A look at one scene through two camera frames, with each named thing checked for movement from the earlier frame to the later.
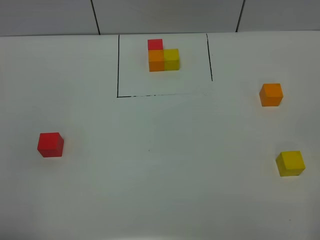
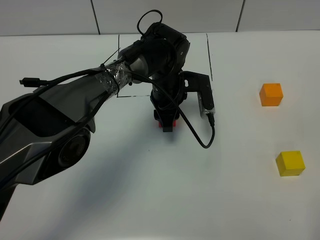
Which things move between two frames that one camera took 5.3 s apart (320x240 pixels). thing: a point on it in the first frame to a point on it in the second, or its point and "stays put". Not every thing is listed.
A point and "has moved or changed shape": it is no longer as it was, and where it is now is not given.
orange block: x=271 y=94 stays put
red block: x=50 y=144 has moved or changed shape
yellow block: x=290 y=163 stays put
